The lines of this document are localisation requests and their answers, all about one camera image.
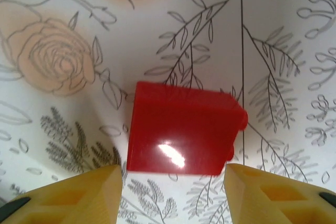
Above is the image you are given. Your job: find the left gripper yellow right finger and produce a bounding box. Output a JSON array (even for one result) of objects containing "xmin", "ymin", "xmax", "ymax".
[{"xmin": 225, "ymin": 163, "xmax": 336, "ymax": 224}]

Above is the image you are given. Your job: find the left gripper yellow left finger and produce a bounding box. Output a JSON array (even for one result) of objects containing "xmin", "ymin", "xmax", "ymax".
[{"xmin": 0, "ymin": 165, "xmax": 123, "ymax": 224}]

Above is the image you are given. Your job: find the red lego brick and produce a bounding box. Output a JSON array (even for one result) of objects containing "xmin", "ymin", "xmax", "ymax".
[{"xmin": 126, "ymin": 81, "xmax": 249, "ymax": 176}]

